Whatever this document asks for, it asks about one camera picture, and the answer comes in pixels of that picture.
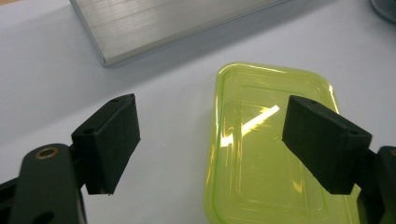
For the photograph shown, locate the white wire rack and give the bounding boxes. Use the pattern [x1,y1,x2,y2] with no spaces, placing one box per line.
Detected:
[68,0,290,68]

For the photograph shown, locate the round container with dark lid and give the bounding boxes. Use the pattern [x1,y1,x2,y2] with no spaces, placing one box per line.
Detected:
[369,0,396,25]

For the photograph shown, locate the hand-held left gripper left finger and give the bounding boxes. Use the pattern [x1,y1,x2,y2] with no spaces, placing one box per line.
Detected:
[70,92,142,196]

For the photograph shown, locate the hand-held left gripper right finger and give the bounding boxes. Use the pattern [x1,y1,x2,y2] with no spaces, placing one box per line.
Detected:
[281,94,374,195]

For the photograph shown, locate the green transparent plastic container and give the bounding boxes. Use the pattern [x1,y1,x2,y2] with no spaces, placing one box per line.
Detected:
[203,62,363,224]

